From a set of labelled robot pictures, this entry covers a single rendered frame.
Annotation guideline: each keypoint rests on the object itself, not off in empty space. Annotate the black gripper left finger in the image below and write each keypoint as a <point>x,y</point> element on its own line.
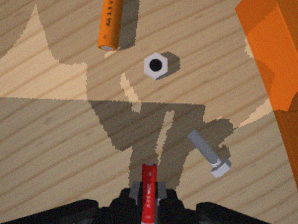
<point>122,210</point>

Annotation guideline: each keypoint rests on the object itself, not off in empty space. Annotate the orange battery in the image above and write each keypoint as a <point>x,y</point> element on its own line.
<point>110,23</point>

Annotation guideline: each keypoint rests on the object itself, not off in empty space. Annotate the orange open-top bins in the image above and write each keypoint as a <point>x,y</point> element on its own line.
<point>273,40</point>

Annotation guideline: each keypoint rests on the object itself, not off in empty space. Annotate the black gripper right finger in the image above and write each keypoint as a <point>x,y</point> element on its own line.
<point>173,211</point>

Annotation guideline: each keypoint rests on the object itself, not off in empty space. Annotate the grey hex nut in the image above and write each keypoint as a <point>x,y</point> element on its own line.
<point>155,66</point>

